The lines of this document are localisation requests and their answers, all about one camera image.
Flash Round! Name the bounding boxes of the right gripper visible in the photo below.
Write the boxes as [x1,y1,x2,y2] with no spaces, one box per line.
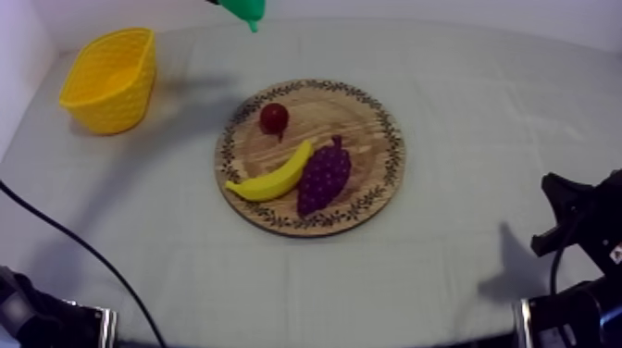
[529,168,622,280]

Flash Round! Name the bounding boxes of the green toy pear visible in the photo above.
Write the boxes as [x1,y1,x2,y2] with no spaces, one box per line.
[217,0,267,34]

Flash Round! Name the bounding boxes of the yellow plastic basket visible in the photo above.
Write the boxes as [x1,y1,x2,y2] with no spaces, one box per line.
[58,27,157,136]

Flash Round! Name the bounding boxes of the round wooden board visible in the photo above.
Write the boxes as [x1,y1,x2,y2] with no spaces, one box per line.
[214,78,407,239]

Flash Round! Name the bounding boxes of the small red fruit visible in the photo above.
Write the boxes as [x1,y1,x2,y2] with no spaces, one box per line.
[258,102,291,143]

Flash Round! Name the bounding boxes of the yellow toy banana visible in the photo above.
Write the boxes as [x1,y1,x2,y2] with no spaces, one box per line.
[224,140,315,204]

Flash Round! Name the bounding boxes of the purple toy grapes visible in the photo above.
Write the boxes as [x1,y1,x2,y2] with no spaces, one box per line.
[296,134,353,218]

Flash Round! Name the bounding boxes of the black cable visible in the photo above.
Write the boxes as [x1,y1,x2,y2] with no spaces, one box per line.
[0,180,168,348]
[549,213,584,295]

